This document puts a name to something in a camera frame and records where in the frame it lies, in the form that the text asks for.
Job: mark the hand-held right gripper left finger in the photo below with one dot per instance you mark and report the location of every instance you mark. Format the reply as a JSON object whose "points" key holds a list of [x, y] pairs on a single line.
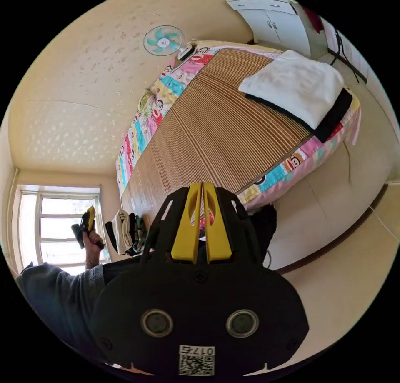
{"points": [[184, 230]]}

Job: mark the pile of folded clothes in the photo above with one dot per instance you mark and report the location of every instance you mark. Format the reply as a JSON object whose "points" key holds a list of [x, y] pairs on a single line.
{"points": [[293, 86]]}

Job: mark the person's body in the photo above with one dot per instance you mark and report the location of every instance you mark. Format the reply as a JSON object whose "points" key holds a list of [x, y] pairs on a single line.
{"points": [[53, 298]]}

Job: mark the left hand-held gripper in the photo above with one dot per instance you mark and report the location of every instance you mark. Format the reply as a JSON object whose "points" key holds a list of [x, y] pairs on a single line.
{"points": [[78, 234]]}

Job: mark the window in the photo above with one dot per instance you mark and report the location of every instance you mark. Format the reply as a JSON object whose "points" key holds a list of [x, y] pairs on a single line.
{"points": [[62, 230]]}

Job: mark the person's left hand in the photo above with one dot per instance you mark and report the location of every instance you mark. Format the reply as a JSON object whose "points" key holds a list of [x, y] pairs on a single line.
{"points": [[92, 248]]}

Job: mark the white cupboard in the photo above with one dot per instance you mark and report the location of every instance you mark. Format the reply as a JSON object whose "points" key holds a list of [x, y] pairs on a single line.
{"points": [[275, 20]]}

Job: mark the bed with woven mat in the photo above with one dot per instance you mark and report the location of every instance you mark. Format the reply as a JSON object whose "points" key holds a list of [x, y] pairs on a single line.
{"points": [[218, 133]]}

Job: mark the person's left forearm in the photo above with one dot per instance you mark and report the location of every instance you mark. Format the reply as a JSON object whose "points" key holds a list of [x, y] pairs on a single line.
{"points": [[93, 272]]}

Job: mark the white and teal fan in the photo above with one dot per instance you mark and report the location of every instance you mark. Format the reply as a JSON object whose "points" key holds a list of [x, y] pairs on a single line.
{"points": [[162, 41]]}

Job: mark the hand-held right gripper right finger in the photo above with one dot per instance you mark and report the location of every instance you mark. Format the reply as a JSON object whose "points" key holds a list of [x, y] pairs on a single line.
{"points": [[217, 233]]}

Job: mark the black metal stand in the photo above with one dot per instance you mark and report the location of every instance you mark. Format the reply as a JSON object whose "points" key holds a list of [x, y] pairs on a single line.
{"points": [[342, 50]]}

